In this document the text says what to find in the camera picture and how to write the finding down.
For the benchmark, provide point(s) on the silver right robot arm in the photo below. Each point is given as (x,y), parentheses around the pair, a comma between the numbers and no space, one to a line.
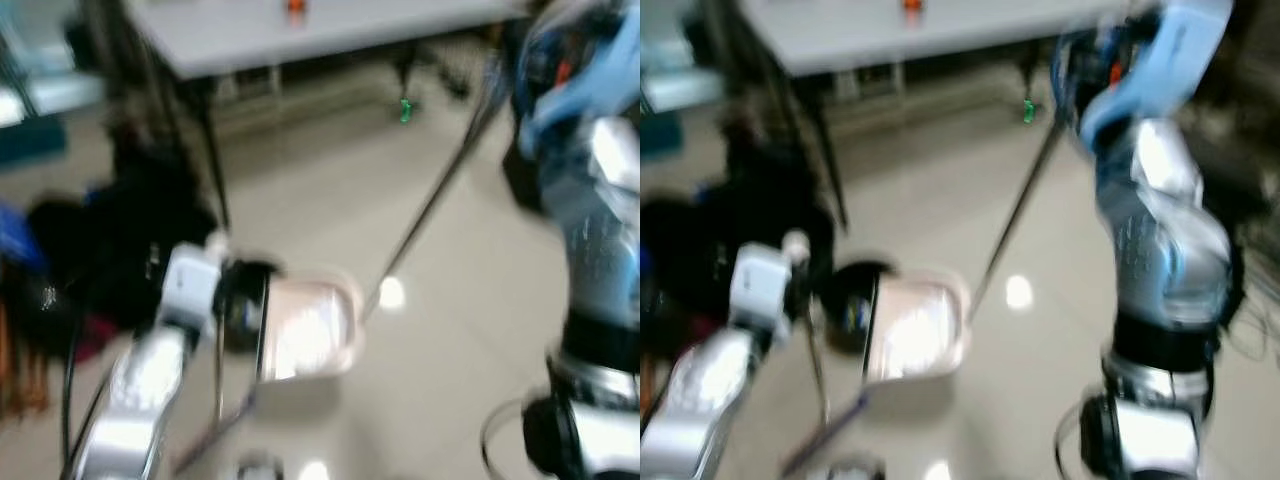
(1160,250)
(600,240)

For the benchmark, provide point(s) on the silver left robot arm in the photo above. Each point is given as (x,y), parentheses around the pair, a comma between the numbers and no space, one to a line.
(135,400)
(700,400)

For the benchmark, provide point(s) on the small green object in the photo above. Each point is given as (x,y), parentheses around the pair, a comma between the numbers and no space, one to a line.
(405,110)
(1029,110)

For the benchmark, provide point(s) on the teal box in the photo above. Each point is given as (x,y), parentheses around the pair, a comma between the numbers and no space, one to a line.
(655,135)
(30,140)

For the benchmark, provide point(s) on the black bag pile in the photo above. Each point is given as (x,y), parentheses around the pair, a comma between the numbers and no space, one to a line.
(720,230)
(120,240)

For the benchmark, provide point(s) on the grey folding table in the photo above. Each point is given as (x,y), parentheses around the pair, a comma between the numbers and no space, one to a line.
(300,38)
(930,35)

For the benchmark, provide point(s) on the small orange object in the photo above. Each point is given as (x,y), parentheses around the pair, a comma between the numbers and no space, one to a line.
(912,5)
(295,6)

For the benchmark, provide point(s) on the blue bag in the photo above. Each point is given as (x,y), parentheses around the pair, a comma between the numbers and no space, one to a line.
(15,238)

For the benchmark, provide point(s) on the light blue right wrist camera mount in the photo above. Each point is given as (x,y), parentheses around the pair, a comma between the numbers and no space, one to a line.
(1150,70)
(590,90)

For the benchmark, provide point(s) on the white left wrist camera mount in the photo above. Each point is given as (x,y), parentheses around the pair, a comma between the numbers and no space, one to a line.
(760,282)
(190,282)

